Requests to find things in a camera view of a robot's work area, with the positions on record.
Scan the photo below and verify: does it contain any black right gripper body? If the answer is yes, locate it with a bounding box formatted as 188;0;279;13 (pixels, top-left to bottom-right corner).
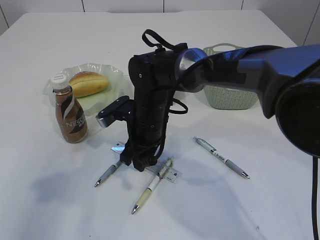
119;136;164;172

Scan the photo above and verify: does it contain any clear plastic ruler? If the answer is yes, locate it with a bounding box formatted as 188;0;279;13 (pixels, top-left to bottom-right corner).
111;142;182;183

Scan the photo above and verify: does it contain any brown coffee drink bottle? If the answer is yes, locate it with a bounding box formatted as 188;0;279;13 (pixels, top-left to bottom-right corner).
49;73;88;144

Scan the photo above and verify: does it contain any sugared bread roll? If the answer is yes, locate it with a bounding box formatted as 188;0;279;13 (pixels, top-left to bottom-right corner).
69;71;110;98

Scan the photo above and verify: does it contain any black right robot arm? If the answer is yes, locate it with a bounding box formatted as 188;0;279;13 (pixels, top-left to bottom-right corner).
120;45;320;171

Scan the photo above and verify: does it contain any cream grip pen middle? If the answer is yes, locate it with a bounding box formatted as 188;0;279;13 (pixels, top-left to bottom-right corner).
131;156;174;215

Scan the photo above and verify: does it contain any grey grip pen left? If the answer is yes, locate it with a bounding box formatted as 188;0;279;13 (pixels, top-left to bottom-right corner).
94;161;122;188

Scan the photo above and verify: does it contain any green wavy glass plate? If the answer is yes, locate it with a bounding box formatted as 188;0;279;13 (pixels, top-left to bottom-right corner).
58;63;128;120

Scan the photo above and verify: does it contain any blue grey pen right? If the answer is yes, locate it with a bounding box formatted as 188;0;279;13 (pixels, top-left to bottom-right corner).
192;136;251;179

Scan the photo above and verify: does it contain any green plastic woven basket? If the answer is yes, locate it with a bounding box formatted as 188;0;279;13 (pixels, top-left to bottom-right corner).
201;43;260;111

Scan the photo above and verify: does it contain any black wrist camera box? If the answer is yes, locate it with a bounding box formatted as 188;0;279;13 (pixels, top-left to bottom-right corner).
95;95;135;128

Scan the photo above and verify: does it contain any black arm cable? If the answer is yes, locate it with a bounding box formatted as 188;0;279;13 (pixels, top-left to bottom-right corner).
124;29;320;240

